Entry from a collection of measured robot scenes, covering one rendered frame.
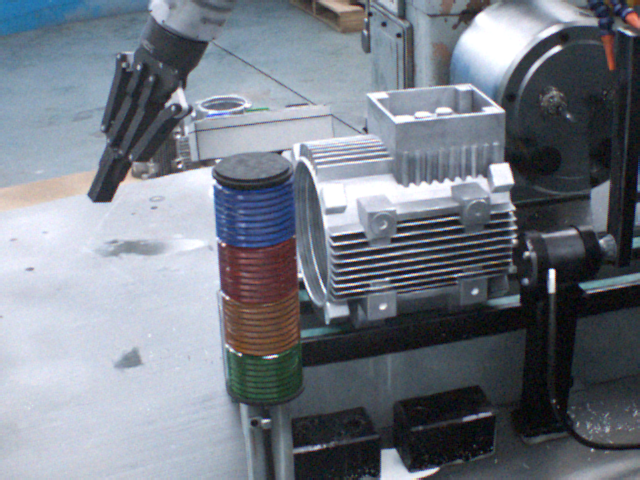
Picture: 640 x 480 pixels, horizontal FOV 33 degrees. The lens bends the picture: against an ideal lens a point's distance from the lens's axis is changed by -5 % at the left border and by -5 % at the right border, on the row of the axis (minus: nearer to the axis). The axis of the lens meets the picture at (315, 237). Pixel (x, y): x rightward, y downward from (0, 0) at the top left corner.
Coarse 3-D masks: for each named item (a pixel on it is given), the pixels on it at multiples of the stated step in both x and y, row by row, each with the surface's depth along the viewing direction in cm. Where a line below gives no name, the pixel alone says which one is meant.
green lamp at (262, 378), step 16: (288, 352) 86; (240, 368) 87; (256, 368) 86; (272, 368) 86; (288, 368) 87; (240, 384) 88; (256, 384) 87; (272, 384) 87; (288, 384) 88; (256, 400) 88; (272, 400) 88
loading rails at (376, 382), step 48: (624, 288) 125; (336, 336) 117; (384, 336) 119; (432, 336) 120; (480, 336) 122; (576, 336) 126; (624, 336) 128; (336, 384) 120; (384, 384) 121; (432, 384) 123; (480, 384) 125; (576, 384) 126
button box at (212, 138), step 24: (216, 120) 135; (240, 120) 136; (264, 120) 137; (288, 120) 137; (312, 120) 138; (192, 144) 139; (216, 144) 135; (240, 144) 136; (264, 144) 137; (288, 144) 137
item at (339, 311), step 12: (492, 168) 115; (504, 168) 115; (492, 180) 115; (504, 180) 114; (324, 192) 111; (336, 192) 111; (492, 192) 116; (324, 204) 111; (336, 204) 111; (504, 276) 120; (492, 288) 119; (504, 288) 120; (324, 312) 118; (336, 312) 116; (348, 312) 116
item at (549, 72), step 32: (512, 0) 154; (544, 0) 152; (480, 32) 152; (512, 32) 146; (544, 32) 141; (576, 32) 142; (480, 64) 149; (512, 64) 142; (544, 64) 142; (576, 64) 143; (512, 96) 143; (544, 96) 143; (576, 96) 145; (608, 96) 144; (512, 128) 145; (544, 128) 146; (576, 128) 147; (608, 128) 148; (512, 160) 147; (544, 160) 147; (576, 160) 149; (608, 160) 150; (576, 192) 152
